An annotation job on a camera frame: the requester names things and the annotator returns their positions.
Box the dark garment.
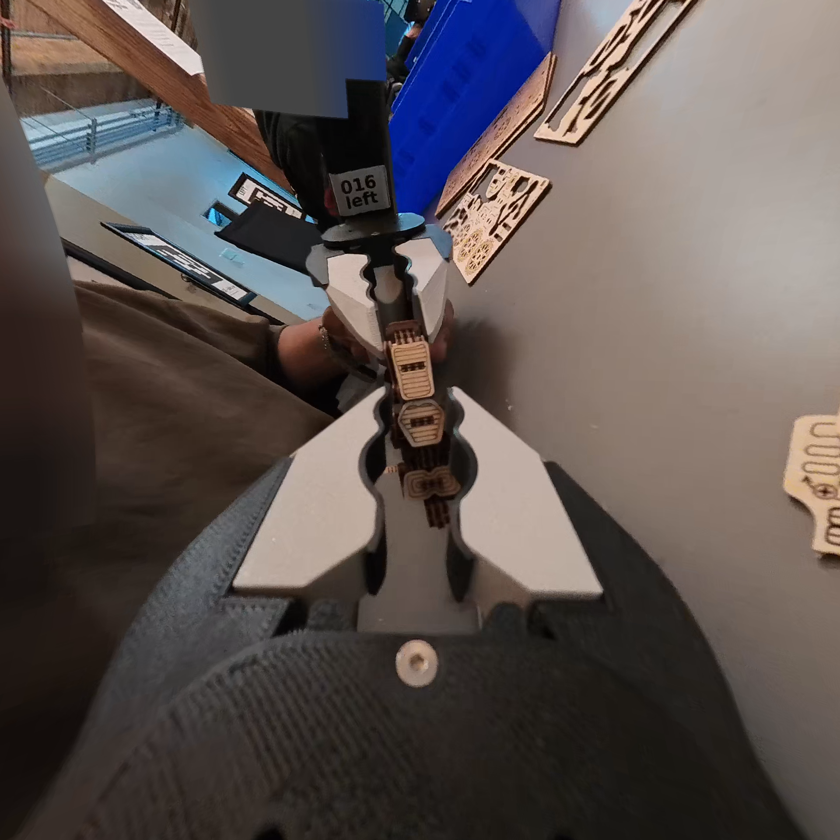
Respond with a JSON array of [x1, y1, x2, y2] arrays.
[[252, 108, 330, 219]]

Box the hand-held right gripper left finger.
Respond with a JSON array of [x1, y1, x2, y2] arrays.
[[231, 386, 395, 622]]

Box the wooden beam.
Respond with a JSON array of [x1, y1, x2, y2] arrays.
[[26, 0, 291, 192]]

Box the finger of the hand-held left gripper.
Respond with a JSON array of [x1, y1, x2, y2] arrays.
[[326, 252, 388, 358], [394, 238, 451, 343]]

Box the plain wooden puzzle sheet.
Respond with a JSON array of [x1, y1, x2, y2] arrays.
[[436, 52, 558, 218]]

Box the wooden puzzle sheet with wheels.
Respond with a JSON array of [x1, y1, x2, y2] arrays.
[[442, 159, 551, 285]]

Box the blue plastic bin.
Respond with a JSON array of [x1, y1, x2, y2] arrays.
[[390, 0, 566, 218]]

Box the black framed sign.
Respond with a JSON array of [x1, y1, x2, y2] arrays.
[[228, 171, 311, 222], [100, 221, 258, 305]]

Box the wooden sheet rounded slots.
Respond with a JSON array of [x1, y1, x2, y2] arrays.
[[784, 409, 840, 558]]

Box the person's left hand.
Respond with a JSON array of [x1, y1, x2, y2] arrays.
[[318, 302, 455, 380]]

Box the wooden puzzle sheet large cutouts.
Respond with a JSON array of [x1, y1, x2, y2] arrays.
[[534, 0, 698, 146]]

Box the wooden mechanical model assembly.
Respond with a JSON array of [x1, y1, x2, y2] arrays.
[[383, 319, 480, 530]]

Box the person's left forearm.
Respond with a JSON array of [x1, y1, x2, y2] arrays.
[[197, 308, 347, 421]]

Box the black cloth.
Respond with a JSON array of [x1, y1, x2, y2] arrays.
[[219, 203, 324, 271]]

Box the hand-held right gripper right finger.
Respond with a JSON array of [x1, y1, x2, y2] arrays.
[[448, 386, 605, 626]]

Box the white paper sheet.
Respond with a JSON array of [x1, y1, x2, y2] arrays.
[[107, 0, 206, 77]]

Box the metal railing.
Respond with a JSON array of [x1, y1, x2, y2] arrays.
[[20, 98, 186, 173]]

